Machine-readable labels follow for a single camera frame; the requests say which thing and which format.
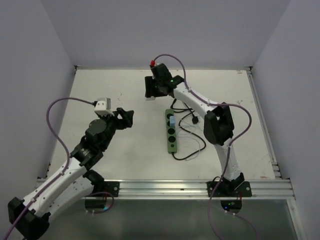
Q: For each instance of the white charger plug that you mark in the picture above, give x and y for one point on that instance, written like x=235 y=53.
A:
x=150 y=99

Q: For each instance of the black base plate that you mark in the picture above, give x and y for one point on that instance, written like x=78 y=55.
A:
x=112 y=187
x=229 y=188

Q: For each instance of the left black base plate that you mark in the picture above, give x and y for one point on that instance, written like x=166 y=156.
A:
x=112 y=187

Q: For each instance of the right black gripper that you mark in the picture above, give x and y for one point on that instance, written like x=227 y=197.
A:
x=149 y=81

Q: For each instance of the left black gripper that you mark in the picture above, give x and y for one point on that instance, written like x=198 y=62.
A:
x=126 y=121

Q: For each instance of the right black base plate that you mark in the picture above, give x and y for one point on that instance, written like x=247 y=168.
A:
x=229 y=188

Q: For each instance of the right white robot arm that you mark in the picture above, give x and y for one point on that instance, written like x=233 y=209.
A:
x=218 y=123

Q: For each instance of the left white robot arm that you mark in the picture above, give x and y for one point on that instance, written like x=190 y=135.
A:
x=75 y=179

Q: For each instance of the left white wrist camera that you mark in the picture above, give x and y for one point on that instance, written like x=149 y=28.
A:
x=103 y=107

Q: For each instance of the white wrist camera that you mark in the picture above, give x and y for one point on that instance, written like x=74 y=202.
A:
x=103 y=107
x=153 y=63

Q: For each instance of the light blue charger plug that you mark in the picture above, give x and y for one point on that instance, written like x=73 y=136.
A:
x=172 y=121

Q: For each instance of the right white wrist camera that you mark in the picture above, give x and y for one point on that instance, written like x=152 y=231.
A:
x=153 y=63

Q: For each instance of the green power strip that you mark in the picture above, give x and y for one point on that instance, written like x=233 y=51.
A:
x=171 y=133

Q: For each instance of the aluminium rail frame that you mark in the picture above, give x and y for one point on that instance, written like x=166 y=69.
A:
x=137 y=157

